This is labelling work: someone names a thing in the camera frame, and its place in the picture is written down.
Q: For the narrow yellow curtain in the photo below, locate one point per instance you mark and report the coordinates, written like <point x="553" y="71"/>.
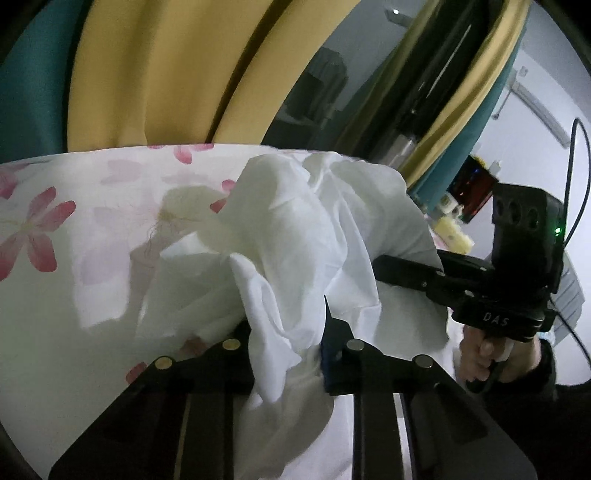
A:
<point x="496" y="60"/>

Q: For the white air conditioner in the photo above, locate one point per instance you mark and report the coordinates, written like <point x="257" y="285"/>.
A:
<point x="540" y="108"/>

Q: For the white slatted chair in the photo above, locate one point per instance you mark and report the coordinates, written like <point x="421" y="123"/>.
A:
<point x="570" y="300"/>

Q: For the computer case with red lights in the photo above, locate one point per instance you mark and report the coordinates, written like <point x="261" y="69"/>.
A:
<point x="475" y="189"/>

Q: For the white shirt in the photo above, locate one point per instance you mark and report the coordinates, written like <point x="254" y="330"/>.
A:
<point x="286" y="240"/>

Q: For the floral bed sheet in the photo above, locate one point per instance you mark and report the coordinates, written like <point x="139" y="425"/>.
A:
<point x="55" y="277"/>

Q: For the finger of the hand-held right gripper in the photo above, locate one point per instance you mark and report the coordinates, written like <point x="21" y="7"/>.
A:
<point x="466" y="261"/>
<point x="406" y="272"/>

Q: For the wide yellow curtain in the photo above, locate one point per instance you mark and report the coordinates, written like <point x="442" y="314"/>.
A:
<point x="161" y="69"/>

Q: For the narrow teal curtain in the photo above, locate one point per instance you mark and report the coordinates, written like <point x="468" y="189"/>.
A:
<point x="461" y="152"/>

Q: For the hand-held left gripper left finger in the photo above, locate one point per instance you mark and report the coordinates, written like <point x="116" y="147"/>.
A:
<point x="231" y="364"/>

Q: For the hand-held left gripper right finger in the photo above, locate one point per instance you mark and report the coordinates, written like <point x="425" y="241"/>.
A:
<point x="328" y="364"/>

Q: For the wide teal curtain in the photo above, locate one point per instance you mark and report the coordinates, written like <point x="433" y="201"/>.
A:
<point x="37" y="92"/>

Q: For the person's right forearm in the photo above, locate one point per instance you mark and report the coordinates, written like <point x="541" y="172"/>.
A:
<point x="545" y="369"/>

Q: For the steel tumbler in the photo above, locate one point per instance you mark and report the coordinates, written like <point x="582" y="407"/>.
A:
<point x="406" y="150"/>

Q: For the person's right hand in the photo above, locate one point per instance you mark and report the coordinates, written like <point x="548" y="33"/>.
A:
<point x="475" y="350"/>

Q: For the yellow tissue box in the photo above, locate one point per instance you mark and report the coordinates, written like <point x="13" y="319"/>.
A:
<point x="450" y="233"/>

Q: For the dark window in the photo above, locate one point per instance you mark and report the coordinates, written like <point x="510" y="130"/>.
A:
<point x="360" y="46"/>

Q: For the white mug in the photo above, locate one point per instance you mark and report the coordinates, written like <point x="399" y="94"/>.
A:
<point x="448" y="205"/>

